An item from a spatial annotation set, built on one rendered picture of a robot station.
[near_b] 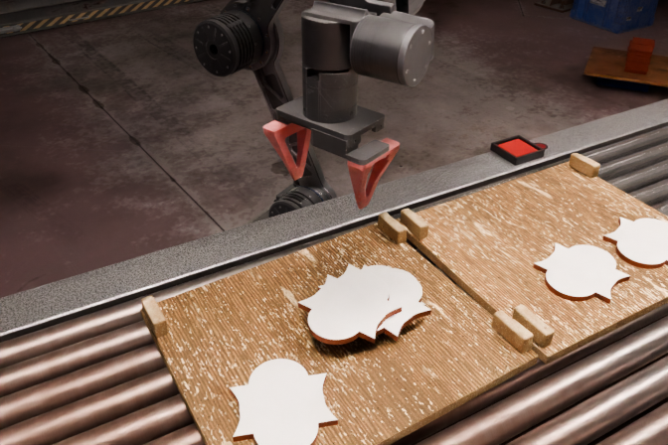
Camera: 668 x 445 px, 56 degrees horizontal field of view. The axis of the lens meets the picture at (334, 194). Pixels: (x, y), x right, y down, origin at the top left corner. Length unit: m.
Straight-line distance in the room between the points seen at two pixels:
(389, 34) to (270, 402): 0.44
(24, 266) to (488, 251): 2.04
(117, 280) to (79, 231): 1.81
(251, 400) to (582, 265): 0.53
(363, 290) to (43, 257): 2.01
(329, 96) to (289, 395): 0.35
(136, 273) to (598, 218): 0.76
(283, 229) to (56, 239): 1.84
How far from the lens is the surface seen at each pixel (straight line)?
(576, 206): 1.17
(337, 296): 0.85
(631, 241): 1.09
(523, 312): 0.88
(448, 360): 0.83
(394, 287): 0.88
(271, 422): 0.75
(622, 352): 0.93
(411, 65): 0.58
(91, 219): 2.89
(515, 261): 1.00
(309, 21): 0.62
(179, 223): 2.74
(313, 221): 1.09
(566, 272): 0.99
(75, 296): 1.01
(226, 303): 0.91
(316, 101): 0.64
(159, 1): 5.72
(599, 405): 0.86
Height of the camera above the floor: 1.54
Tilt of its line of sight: 33 degrees down
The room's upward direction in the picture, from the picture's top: straight up
